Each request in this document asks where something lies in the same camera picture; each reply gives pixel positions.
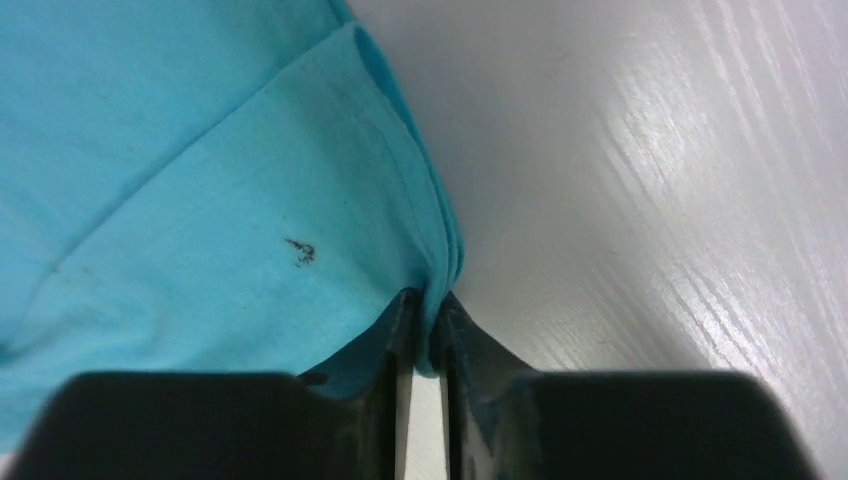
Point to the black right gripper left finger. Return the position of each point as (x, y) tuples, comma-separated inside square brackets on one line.
[(344, 418)]

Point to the cyan t-shirt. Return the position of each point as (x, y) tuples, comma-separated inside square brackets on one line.
[(202, 186)]

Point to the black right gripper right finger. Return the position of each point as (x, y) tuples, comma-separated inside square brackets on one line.
[(504, 419)]

